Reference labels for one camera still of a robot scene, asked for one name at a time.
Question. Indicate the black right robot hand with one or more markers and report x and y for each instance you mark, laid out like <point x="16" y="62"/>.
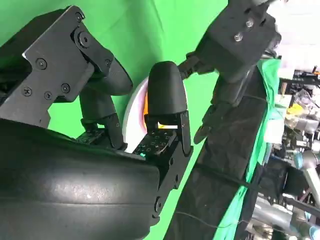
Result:
<point x="62" y="175"/>

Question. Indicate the cluttered workshop desk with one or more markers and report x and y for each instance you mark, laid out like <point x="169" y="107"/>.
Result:
<point x="300" y="110"/>

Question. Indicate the green cloth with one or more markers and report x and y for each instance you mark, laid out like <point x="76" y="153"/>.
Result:
<point x="150" y="32"/>

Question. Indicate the lilac plate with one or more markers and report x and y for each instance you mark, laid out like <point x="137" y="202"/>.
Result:
<point x="135" y="110"/>

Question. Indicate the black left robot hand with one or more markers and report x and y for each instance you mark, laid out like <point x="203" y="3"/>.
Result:
<point x="197" y="65"/>

